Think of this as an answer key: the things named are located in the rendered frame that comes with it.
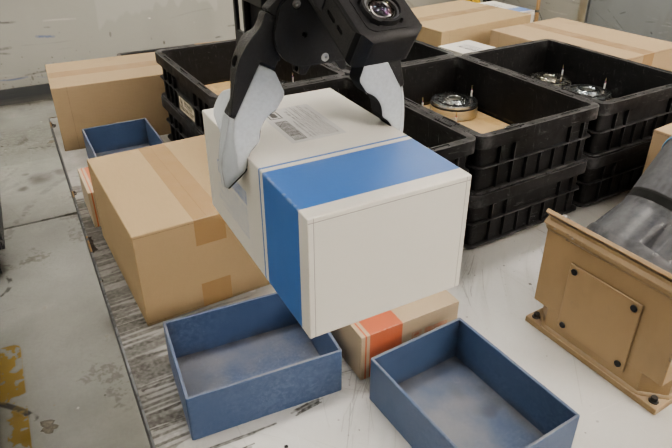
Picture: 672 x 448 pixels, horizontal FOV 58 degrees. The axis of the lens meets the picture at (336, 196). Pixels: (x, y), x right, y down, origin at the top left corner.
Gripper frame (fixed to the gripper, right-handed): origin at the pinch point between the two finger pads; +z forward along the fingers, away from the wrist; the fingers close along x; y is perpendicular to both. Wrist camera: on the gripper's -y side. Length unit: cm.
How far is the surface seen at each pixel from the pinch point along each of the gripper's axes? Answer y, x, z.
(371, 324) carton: 16.2, -15.1, 33.2
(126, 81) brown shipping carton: 113, -4, 25
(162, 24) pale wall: 380, -73, 70
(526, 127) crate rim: 31, -54, 18
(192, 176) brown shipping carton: 54, -3, 24
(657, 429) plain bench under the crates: -10, -41, 41
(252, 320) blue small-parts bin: 29.3, -3.0, 37.3
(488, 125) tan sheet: 53, -67, 28
